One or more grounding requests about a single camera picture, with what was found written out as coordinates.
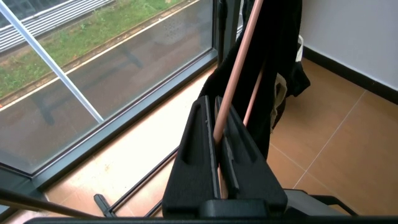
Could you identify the black clothes rack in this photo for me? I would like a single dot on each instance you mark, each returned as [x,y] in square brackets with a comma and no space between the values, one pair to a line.
[18,197]

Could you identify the white laundry basket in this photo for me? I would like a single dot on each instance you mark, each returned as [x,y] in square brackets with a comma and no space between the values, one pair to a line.
[280,93]

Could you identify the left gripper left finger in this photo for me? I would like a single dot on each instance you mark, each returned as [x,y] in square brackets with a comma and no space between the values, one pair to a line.
[186,186]

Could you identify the black garment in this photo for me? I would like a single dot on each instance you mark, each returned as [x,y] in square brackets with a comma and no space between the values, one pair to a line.
[276,31]

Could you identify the window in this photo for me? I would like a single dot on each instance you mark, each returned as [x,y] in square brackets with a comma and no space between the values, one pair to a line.
[93,77]

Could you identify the pink clothes hanger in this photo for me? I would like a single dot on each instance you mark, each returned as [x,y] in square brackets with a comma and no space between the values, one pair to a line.
[237,68]

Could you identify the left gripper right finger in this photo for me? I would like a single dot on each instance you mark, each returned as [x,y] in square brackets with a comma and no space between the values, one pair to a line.
[252,174]

